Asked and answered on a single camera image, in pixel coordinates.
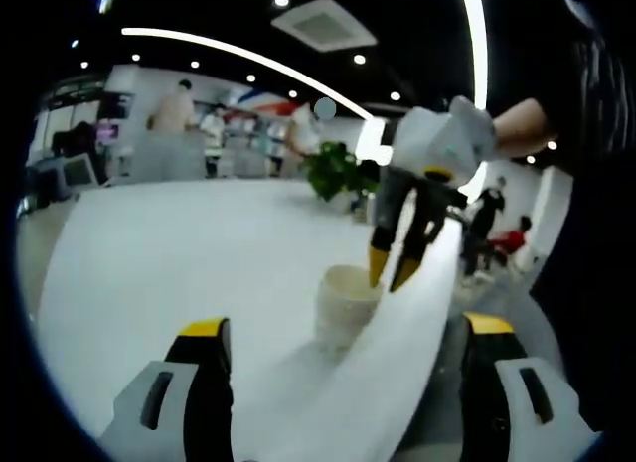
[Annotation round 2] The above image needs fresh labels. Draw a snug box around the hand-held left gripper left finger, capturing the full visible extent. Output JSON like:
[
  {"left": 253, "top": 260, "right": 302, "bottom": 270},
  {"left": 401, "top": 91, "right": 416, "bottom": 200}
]
[{"left": 98, "top": 317, "right": 235, "bottom": 462}]

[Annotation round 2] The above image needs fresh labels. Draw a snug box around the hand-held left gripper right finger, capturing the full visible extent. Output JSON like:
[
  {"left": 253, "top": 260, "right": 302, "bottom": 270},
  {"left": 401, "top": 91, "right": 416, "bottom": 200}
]
[{"left": 459, "top": 313, "right": 602, "bottom": 462}]

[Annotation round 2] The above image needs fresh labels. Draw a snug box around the potted green plant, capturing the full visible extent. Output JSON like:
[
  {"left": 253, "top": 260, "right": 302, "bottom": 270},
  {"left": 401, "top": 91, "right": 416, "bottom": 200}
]
[{"left": 302, "top": 141, "right": 382, "bottom": 215}]

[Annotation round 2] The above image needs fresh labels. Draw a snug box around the long ceiling light strip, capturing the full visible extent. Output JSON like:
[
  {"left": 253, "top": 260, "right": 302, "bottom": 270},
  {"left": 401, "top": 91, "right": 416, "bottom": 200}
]
[{"left": 459, "top": 0, "right": 492, "bottom": 198}]

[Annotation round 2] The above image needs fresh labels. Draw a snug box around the white table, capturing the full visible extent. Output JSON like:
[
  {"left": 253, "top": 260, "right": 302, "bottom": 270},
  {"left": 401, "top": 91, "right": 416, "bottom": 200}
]
[{"left": 37, "top": 177, "right": 466, "bottom": 462}]

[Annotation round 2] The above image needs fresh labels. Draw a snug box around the white display shelf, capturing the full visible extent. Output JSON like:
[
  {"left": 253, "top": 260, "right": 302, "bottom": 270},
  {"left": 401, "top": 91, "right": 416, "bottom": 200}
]
[{"left": 226, "top": 116, "right": 289, "bottom": 178}]

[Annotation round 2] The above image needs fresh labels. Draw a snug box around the person's dark clothing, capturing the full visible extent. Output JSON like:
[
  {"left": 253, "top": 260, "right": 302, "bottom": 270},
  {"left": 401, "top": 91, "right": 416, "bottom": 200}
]
[{"left": 529, "top": 24, "right": 636, "bottom": 433}]

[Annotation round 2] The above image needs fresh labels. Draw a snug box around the ceiling air vent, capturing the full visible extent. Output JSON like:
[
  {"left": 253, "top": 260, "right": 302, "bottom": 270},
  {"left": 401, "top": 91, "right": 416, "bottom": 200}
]
[{"left": 270, "top": 0, "right": 378, "bottom": 53}]

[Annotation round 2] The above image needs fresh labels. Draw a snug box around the curved ceiling light strip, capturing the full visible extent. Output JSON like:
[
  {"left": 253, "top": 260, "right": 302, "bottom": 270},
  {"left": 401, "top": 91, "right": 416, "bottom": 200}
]
[{"left": 120, "top": 27, "right": 377, "bottom": 121}]

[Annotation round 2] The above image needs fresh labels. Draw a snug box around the white office chair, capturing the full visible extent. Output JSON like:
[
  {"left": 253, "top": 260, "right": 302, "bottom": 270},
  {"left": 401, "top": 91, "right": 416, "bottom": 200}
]
[{"left": 62, "top": 153, "right": 95, "bottom": 188}]

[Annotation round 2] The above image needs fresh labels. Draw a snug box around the black wall screen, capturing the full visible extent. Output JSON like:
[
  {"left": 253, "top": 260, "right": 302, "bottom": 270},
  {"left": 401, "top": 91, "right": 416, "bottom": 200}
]
[{"left": 96, "top": 93, "right": 133, "bottom": 121}]

